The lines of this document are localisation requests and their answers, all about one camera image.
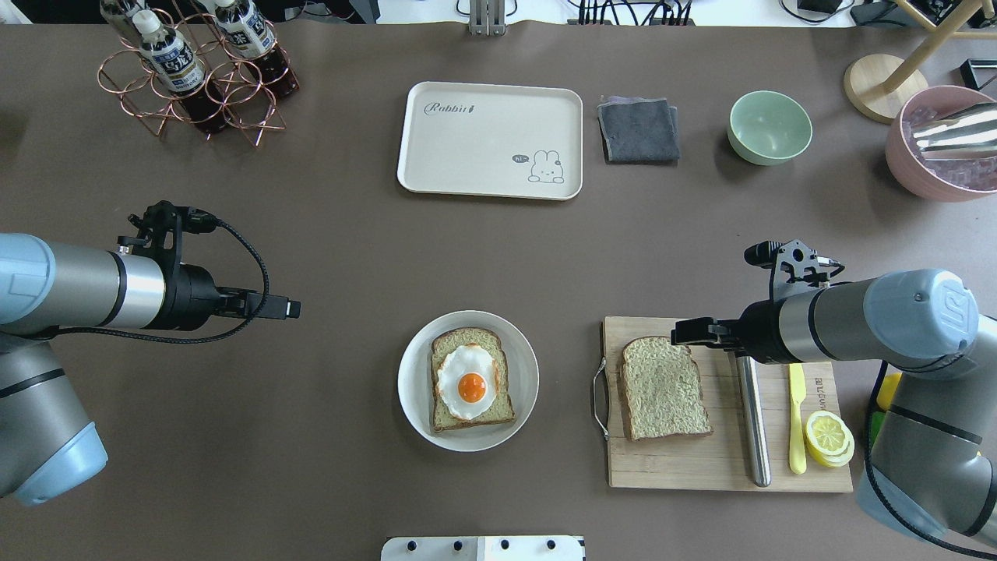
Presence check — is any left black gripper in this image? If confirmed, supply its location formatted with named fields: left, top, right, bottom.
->
left=161, top=265, right=301, bottom=331

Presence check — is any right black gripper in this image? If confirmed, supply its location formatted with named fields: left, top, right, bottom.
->
left=671, top=301, right=782, bottom=365

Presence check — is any plain bread slice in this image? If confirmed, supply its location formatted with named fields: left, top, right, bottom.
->
left=618, top=335, right=713, bottom=441

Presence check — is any white round plate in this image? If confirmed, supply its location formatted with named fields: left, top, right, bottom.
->
left=398, top=310, right=539, bottom=452

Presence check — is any bread slice with fried egg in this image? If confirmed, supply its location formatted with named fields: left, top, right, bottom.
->
left=431, top=327, right=516, bottom=433

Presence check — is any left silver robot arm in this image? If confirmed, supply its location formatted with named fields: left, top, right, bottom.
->
left=2, top=233, right=301, bottom=506

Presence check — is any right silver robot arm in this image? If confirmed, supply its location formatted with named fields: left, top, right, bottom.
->
left=671, top=269, right=995, bottom=546

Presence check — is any cream rabbit tray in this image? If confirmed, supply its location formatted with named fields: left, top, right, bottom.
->
left=396, top=81, right=583, bottom=201

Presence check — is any steel cylinder muddler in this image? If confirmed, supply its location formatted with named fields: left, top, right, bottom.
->
left=735, top=354, right=772, bottom=488

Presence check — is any yellow plastic knife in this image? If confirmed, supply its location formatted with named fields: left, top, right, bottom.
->
left=788, top=363, right=807, bottom=475

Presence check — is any lemon half slice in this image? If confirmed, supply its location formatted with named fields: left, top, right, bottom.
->
left=804, top=411, right=855, bottom=468

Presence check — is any yellow lemon upper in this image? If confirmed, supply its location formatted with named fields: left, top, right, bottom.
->
left=875, top=372, right=902, bottom=411

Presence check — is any grey folded cloth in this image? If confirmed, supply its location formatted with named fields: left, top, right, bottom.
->
left=596, top=96, right=682, bottom=164

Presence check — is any green bowl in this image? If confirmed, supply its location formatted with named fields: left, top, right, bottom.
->
left=727, top=91, right=813, bottom=166

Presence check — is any tea bottle one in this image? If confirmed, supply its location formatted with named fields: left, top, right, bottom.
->
left=132, top=9, right=227, bottom=134

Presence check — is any tea bottle two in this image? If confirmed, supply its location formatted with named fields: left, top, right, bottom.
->
left=213, top=1, right=299, bottom=99

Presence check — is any pink bowl with ice cubes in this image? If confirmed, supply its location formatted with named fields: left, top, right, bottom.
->
left=886, top=86, right=996, bottom=202

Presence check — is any wooden cup stand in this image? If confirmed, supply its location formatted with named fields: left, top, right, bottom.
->
left=843, top=1, right=995, bottom=125

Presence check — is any tea bottle three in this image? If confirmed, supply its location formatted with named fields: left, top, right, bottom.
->
left=99, top=0, right=147, bottom=48

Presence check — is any steel ice scoop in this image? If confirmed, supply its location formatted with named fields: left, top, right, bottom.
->
left=911, top=102, right=996, bottom=160

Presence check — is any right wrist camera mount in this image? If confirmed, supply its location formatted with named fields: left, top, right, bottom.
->
left=743, top=239, right=845, bottom=302

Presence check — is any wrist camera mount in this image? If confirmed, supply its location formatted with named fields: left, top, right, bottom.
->
left=743, top=239, right=845, bottom=302
left=118, top=201, right=220, bottom=273

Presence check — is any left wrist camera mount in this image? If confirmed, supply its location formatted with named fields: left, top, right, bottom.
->
left=118, top=201, right=220, bottom=273

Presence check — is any copper wire bottle rack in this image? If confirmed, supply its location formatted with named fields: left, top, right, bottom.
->
left=97, top=1, right=300, bottom=146

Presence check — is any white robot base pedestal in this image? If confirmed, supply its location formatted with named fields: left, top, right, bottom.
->
left=380, top=534, right=587, bottom=560

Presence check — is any aluminium frame post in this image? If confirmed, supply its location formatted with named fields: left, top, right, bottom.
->
left=469, top=0, right=506, bottom=37

